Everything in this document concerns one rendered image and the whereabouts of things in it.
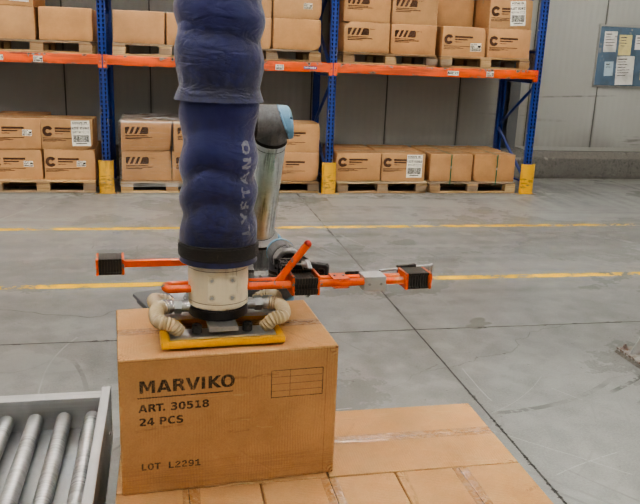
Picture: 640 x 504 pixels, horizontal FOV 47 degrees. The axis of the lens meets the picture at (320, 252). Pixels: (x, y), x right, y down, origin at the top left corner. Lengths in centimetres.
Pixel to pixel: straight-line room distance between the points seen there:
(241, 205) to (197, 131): 23
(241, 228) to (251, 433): 58
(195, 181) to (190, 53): 33
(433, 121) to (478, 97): 76
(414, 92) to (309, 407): 911
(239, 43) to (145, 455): 112
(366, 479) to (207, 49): 127
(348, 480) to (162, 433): 55
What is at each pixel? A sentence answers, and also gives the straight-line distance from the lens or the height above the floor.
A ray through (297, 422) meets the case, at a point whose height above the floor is 72.
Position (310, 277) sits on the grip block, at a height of 110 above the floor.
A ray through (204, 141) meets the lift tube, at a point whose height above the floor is 150.
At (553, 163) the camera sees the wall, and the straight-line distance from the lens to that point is 1186.
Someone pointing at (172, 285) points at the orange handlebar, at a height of 109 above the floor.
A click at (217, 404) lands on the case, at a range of 209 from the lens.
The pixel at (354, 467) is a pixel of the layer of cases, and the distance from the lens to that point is 230.
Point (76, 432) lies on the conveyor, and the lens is 265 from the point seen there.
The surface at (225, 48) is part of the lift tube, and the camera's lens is 193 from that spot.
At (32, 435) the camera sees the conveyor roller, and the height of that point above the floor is 55.
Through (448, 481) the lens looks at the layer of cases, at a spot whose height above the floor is 54.
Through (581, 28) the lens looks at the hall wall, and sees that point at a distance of 1203.
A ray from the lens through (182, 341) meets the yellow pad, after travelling 204.
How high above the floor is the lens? 174
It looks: 15 degrees down
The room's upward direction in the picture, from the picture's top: 2 degrees clockwise
